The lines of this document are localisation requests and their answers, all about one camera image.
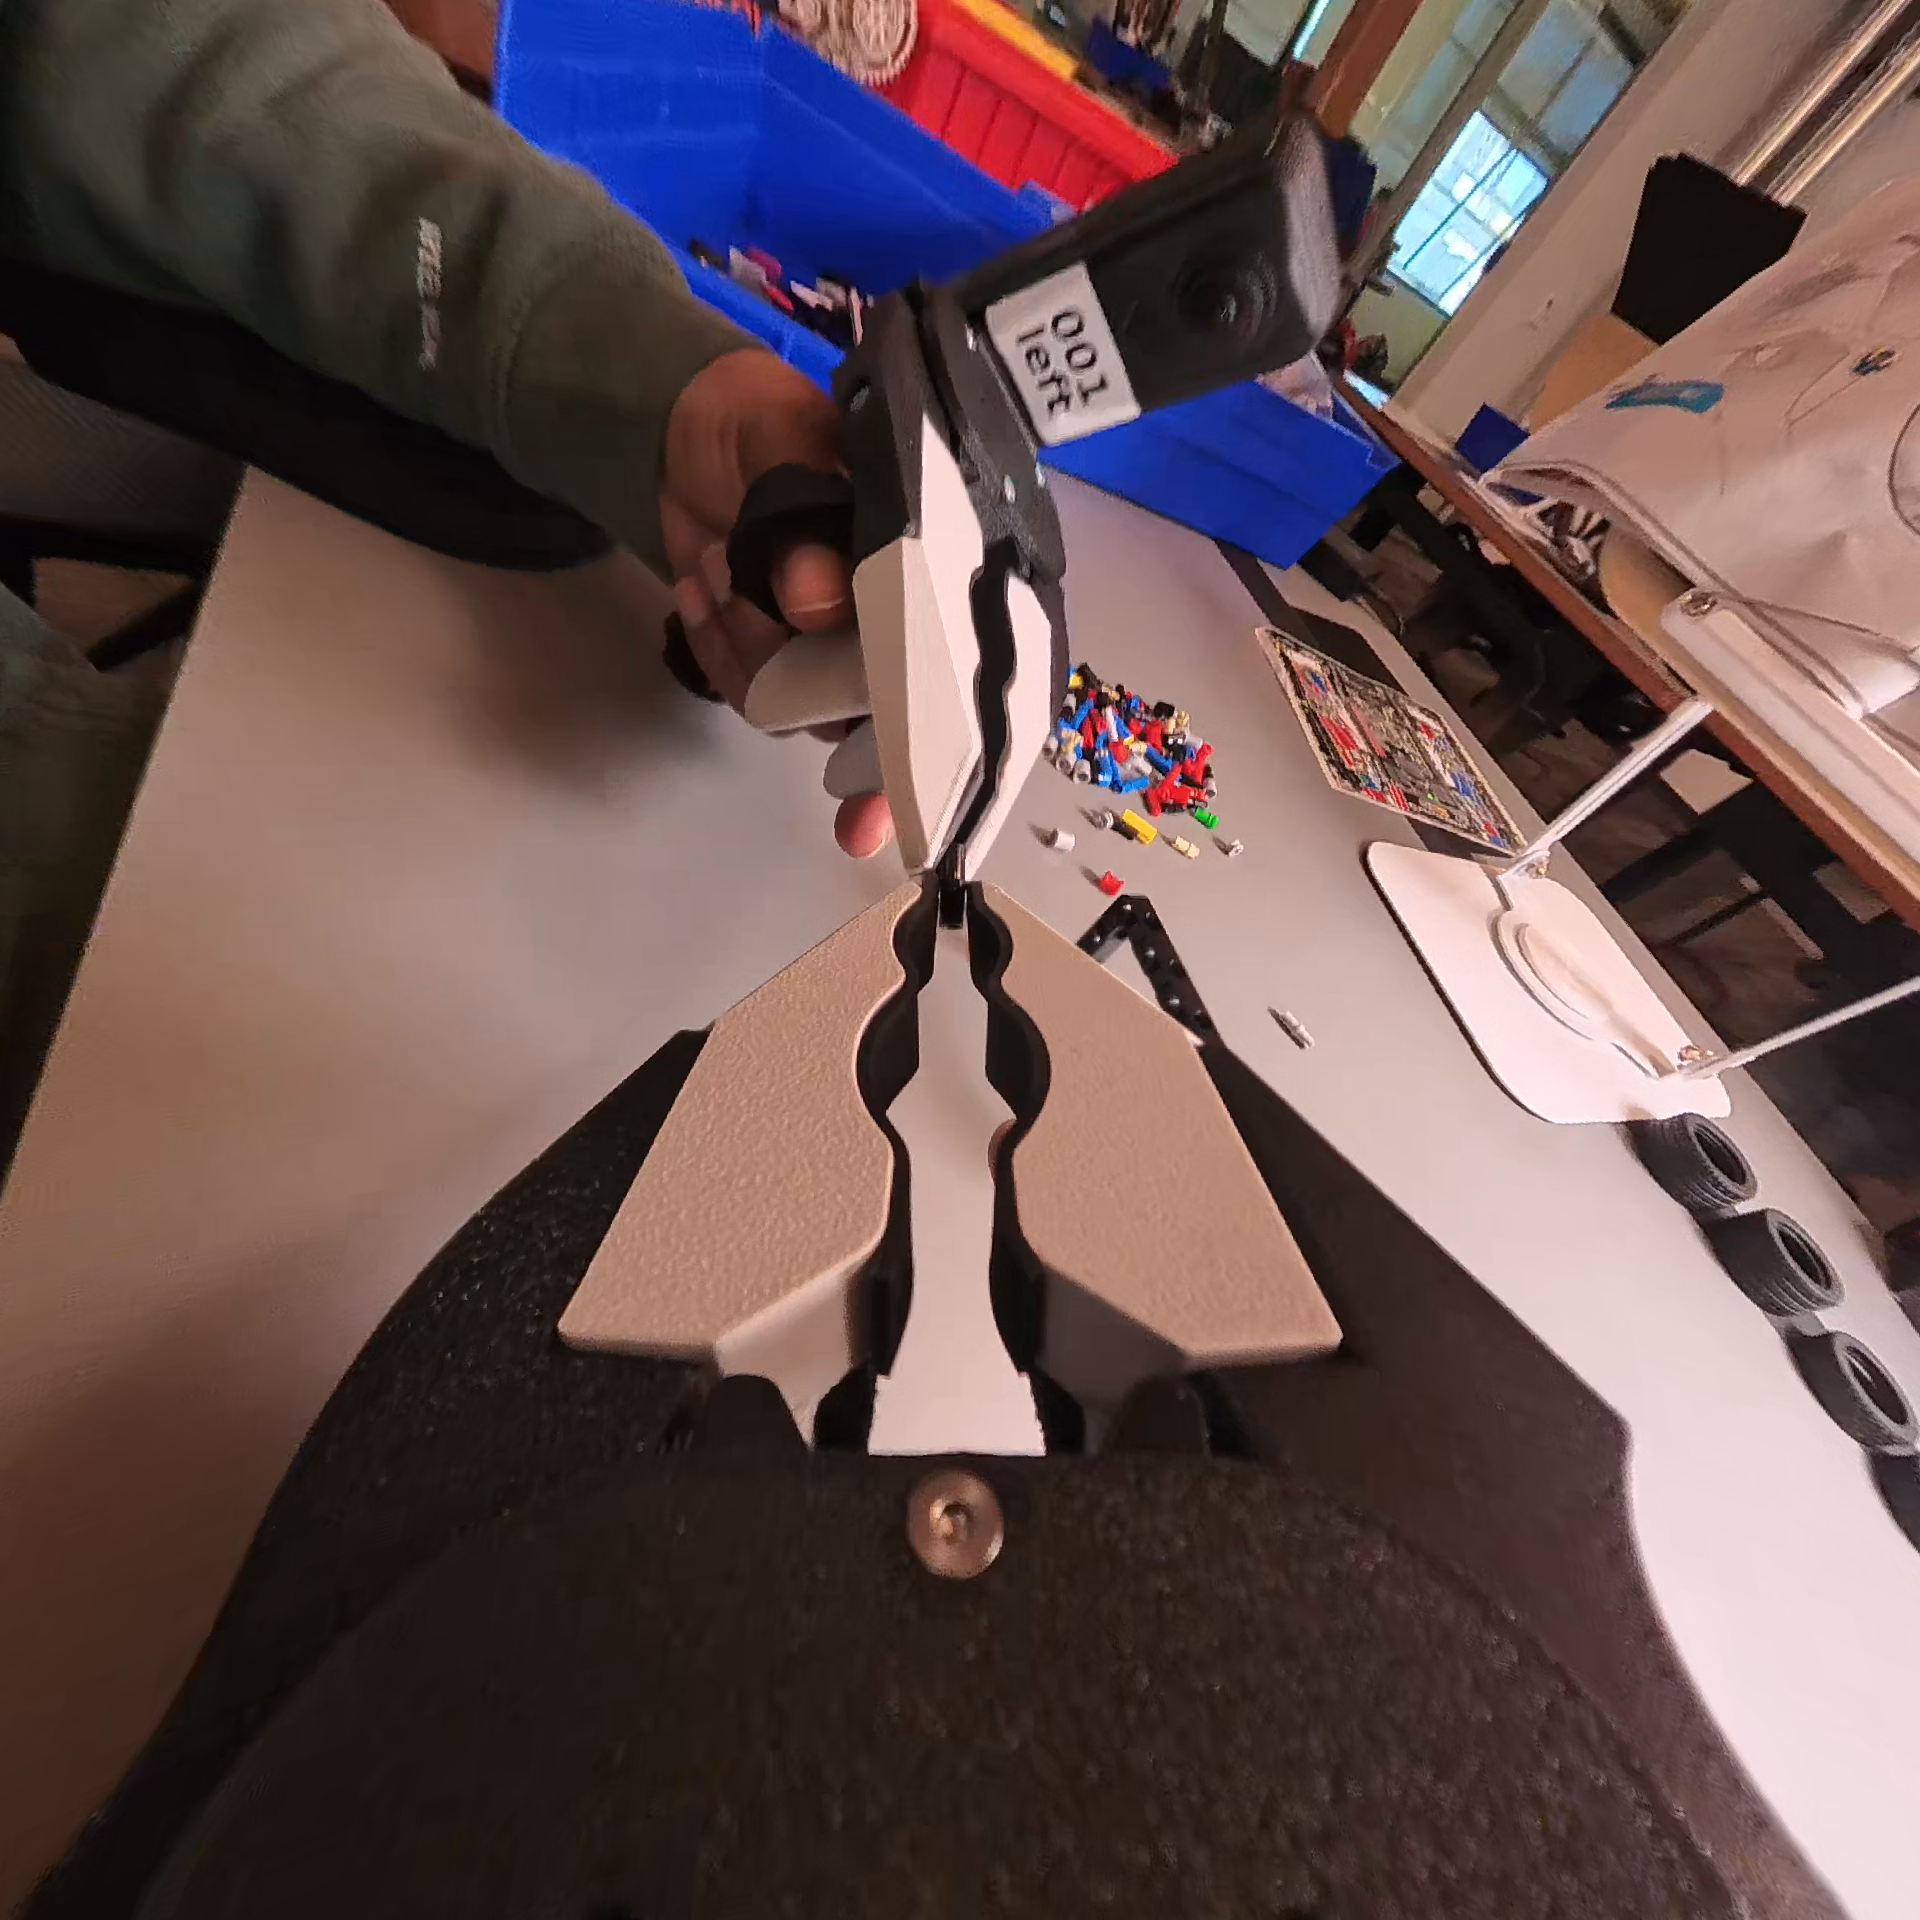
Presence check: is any pile of lego pieces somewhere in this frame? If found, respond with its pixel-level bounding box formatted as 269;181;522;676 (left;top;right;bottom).
1031;659;1248;901

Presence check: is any lego instruction booklet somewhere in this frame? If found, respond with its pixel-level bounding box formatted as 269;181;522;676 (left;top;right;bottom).
1477;170;1920;710

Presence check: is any white book stand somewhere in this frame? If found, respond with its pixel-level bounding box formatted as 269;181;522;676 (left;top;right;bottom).
1363;526;1920;1130

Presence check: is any red plastic bin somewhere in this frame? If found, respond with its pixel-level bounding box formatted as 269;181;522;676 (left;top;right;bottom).
874;0;1182;215

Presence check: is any blue plastic bin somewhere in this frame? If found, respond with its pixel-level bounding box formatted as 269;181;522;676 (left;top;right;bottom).
1035;181;1405;569

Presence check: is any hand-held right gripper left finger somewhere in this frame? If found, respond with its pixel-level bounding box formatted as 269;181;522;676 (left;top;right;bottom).
560;878;950;1450

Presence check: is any blue bin with tag label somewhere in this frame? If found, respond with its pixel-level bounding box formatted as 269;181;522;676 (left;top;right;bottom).
491;0;1056;395

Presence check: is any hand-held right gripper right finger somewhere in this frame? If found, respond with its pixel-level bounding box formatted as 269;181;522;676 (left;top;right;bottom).
959;883;1343;1450

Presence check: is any person's green hoodie torso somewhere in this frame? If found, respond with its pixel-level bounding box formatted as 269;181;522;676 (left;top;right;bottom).
0;582;170;1149

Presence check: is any person's left hand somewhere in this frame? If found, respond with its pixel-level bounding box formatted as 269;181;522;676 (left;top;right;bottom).
661;349;902;862

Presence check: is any black lego frame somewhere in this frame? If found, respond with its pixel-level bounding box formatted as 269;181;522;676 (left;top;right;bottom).
1075;894;1220;1050

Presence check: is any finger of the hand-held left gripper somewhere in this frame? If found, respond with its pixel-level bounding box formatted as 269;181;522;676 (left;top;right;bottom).
853;417;1000;875
948;574;1071;887

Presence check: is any ornate wooden model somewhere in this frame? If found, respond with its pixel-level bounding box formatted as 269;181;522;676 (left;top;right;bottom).
767;0;928;81

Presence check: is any black folded card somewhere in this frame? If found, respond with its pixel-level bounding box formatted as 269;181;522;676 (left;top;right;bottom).
1608;147;1812;349

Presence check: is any holographic sticker sheet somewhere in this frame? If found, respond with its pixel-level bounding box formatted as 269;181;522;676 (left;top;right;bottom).
1255;623;1528;862

